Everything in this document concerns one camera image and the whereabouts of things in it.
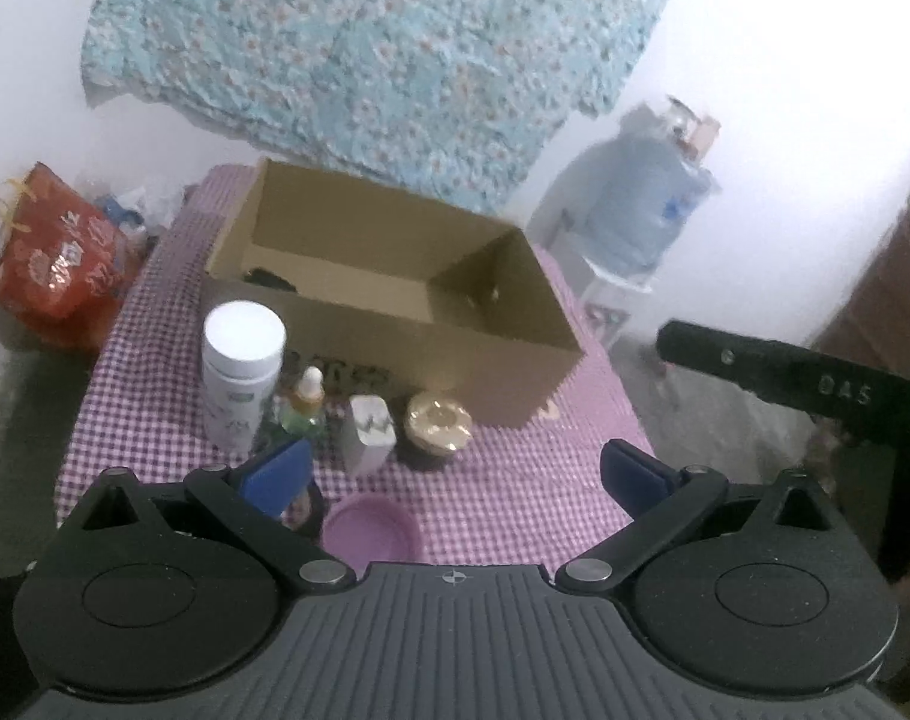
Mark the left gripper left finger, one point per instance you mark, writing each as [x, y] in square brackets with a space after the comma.
[248, 502]

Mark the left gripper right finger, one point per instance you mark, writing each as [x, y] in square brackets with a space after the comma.
[667, 507]

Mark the black electrical tape roll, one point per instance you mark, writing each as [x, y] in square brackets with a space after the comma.
[306, 513]

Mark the green dropper bottle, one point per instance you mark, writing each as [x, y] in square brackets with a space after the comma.
[301, 411]

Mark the purple plastic lid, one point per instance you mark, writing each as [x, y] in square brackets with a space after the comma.
[370, 527]

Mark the white charger plug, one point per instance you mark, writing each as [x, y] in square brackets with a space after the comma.
[368, 435]

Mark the gold lid black jar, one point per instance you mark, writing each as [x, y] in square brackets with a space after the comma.
[435, 429]

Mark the black oval case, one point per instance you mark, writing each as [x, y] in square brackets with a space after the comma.
[266, 279]

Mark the purple checkered tablecloth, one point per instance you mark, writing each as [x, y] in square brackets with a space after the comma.
[529, 495]

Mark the white supplement bottle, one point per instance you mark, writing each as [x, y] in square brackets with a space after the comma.
[241, 357]

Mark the white water dispenser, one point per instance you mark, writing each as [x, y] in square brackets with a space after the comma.
[608, 301]

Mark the brown cardboard box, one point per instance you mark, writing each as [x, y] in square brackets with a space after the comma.
[399, 294]

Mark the blue water jug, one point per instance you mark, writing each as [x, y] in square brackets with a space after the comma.
[655, 178]

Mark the red gift bag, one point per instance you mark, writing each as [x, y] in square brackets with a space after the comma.
[65, 268]

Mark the blue white item on floor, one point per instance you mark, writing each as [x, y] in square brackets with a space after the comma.
[150, 206]

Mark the floral teal cloth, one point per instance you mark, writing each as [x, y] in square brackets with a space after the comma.
[451, 99]

